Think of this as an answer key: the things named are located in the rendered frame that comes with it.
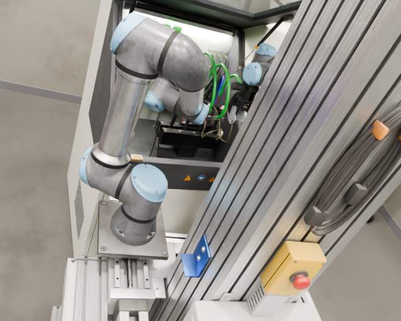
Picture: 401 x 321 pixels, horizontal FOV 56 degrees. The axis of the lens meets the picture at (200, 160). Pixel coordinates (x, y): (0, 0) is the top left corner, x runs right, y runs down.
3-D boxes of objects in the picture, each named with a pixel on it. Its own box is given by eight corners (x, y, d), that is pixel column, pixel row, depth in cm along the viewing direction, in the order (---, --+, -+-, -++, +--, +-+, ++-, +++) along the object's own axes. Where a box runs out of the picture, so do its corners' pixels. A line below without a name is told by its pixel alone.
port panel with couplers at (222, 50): (192, 94, 215) (212, 43, 197) (190, 91, 217) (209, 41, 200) (212, 98, 221) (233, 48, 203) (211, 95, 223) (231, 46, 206)
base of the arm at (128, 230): (157, 247, 122) (166, 227, 117) (110, 243, 117) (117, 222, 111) (153, 213, 134) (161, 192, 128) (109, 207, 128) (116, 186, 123)
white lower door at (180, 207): (81, 277, 209) (105, 188, 171) (80, 274, 211) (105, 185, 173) (187, 270, 238) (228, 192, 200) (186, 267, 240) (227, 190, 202)
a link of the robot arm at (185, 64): (223, 42, 90) (212, 105, 138) (182, 23, 90) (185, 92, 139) (202, 85, 88) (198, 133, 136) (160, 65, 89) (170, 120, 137)
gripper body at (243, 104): (237, 113, 153) (249, 86, 146) (229, 101, 159) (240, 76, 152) (252, 115, 156) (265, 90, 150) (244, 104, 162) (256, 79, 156)
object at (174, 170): (109, 186, 172) (116, 160, 163) (107, 180, 175) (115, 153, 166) (226, 191, 200) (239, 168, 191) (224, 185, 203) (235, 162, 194)
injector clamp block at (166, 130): (155, 155, 196) (163, 131, 188) (151, 142, 203) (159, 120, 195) (213, 159, 211) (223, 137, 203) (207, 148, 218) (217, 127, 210)
